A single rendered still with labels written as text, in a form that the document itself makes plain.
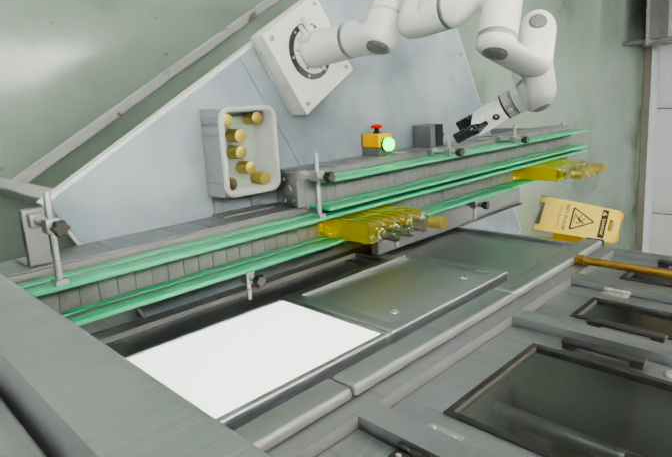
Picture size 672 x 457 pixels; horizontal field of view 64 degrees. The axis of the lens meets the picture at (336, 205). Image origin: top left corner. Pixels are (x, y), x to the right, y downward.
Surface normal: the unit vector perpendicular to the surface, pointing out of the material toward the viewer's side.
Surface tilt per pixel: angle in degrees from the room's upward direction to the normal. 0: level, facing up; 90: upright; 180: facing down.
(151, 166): 0
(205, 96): 0
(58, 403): 90
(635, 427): 90
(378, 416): 90
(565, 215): 76
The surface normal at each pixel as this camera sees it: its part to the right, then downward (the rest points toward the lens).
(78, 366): -0.06, -0.98
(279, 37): 0.71, 0.00
